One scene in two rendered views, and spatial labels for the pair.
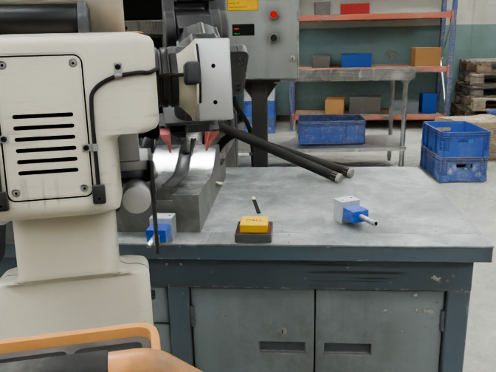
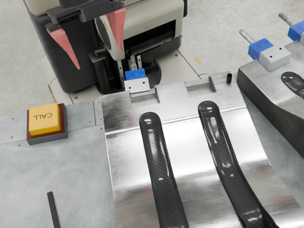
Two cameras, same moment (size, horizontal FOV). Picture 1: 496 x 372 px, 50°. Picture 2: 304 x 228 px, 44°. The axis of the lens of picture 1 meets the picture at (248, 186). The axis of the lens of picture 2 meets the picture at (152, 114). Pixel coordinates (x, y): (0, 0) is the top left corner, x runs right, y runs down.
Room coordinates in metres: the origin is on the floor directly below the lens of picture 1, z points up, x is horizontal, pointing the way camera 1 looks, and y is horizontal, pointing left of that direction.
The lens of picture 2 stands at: (1.63, 0.13, 1.44)
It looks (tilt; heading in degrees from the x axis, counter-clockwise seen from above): 53 degrees down; 171
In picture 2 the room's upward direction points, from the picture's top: 7 degrees counter-clockwise
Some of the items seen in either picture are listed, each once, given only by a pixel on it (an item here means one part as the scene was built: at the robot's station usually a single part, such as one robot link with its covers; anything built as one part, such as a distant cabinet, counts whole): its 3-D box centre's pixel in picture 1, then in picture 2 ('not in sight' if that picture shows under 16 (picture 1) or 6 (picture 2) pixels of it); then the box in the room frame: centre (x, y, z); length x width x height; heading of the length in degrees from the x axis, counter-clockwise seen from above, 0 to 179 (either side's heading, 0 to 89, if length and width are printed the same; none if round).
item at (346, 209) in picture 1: (358, 215); not in sight; (1.17, -0.25, 0.83); 0.13 x 0.05 x 0.05; 24
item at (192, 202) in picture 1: (166, 176); (199, 208); (1.41, 0.22, 0.87); 0.50 x 0.26 x 0.14; 175
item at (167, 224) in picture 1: (157, 235); (135, 77); (1.07, 0.19, 0.83); 0.13 x 0.05 x 0.05; 173
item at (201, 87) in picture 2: not in sight; (199, 92); (1.19, 0.30, 0.87); 0.05 x 0.05 x 0.04; 85
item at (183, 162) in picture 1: (160, 159); (203, 184); (1.40, 0.23, 0.92); 0.35 x 0.16 x 0.09; 175
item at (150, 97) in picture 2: (164, 199); (144, 102); (1.18, 0.19, 0.87); 0.05 x 0.05 x 0.04; 85
